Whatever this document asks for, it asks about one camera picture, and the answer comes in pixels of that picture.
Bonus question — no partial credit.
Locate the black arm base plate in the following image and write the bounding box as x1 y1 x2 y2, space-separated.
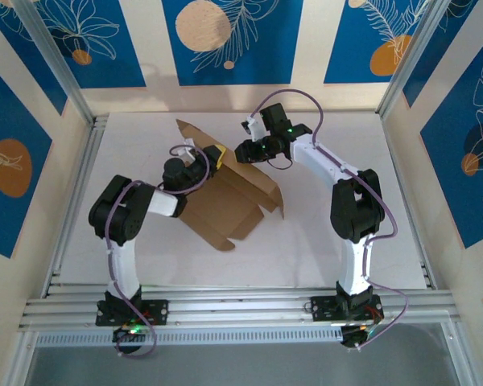
95 299 170 326
310 295 383 323

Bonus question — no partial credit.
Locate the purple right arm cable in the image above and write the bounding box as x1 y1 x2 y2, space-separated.
251 88 411 351

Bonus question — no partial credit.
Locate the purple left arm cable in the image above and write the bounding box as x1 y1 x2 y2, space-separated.
104 144 210 359

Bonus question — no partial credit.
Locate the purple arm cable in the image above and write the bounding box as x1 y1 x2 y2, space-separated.
251 88 411 351
104 144 210 359

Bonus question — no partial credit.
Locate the thin black cable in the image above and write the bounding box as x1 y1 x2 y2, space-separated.
264 155 295 171

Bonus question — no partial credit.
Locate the aluminium front beam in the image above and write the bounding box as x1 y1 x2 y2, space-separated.
18 287 462 335

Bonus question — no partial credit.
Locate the grey slotted cable duct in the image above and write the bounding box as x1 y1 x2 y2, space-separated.
35 327 345 349

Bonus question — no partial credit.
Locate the blue floral wall panel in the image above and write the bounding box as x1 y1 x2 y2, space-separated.
420 35 483 249
162 0 305 86
0 3 68 117
402 0 483 108
324 0 431 84
23 0 147 90
0 58 53 258

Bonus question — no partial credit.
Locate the black controller board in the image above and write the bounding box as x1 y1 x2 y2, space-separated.
112 324 146 357
340 324 371 351

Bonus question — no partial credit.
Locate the brown cardboard box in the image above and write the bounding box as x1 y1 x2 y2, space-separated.
175 118 285 253

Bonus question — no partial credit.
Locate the aluminium side rail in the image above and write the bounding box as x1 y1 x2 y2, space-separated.
380 113 439 290
42 113 110 299

